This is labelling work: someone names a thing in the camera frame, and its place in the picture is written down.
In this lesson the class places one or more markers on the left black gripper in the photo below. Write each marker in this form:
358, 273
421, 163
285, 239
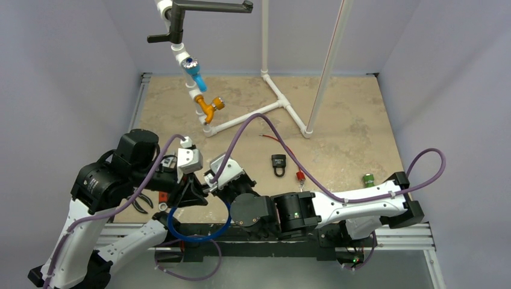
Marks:
188, 191

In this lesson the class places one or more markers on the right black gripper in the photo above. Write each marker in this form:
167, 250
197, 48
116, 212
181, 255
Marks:
235, 186

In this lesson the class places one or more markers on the blue cable lock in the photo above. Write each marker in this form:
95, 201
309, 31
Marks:
197, 239

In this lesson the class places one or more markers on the red cable padlock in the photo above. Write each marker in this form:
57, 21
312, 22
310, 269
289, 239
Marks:
299, 174

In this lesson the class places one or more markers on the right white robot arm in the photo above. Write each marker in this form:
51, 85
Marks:
295, 214

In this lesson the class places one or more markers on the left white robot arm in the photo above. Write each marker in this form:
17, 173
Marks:
105, 188

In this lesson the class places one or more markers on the black padlock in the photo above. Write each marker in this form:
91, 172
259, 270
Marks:
279, 164

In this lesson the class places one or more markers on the orange brass valve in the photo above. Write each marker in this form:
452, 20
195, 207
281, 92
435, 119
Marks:
209, 109

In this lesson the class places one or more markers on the green cylinder object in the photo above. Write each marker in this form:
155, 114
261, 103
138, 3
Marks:
368, 180

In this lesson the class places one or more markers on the blue valve fitting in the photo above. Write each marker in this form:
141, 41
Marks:
192, 68

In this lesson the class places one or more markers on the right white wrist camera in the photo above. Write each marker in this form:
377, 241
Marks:
231, 172

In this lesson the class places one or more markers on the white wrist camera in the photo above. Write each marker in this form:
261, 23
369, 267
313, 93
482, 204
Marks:
189, 157
231, 172

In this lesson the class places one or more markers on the red handled adjustable wrench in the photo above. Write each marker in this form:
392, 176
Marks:
162, 201

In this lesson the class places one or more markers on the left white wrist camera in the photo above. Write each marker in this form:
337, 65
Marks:
189, 157

